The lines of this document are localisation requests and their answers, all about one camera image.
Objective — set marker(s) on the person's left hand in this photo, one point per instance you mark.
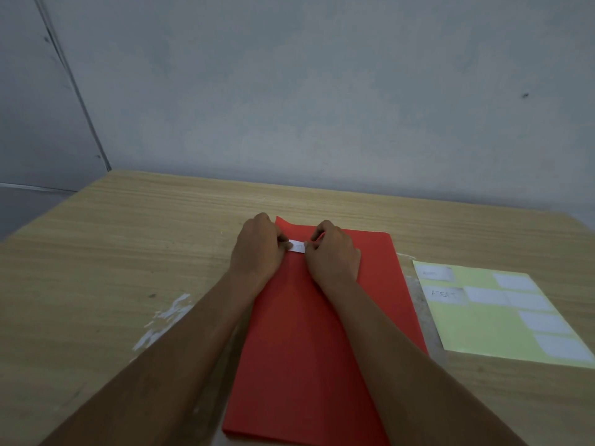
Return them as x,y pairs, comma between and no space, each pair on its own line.
256,250

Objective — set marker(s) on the person's right hand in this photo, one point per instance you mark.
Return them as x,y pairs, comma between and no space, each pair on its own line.
332,262

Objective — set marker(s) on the person's left fingers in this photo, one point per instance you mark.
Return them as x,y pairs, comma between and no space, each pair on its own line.
284,243

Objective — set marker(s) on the person's right fingers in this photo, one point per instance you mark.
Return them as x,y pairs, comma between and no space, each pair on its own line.
315,239

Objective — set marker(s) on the small white paper sticker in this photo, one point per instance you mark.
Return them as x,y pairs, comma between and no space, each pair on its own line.
297,246

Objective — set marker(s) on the person's left forearm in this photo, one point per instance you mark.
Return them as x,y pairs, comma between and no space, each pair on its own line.
172,362

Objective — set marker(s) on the person's right forearm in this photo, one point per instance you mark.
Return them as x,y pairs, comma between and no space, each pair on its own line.
413,371

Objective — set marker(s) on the red paper folder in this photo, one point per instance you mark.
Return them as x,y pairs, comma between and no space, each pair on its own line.
302,348

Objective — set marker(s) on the pale yellow backing sheet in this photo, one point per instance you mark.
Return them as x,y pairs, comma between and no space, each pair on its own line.
469,327

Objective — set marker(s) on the group of white blank labels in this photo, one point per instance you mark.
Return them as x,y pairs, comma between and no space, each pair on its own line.
511,299

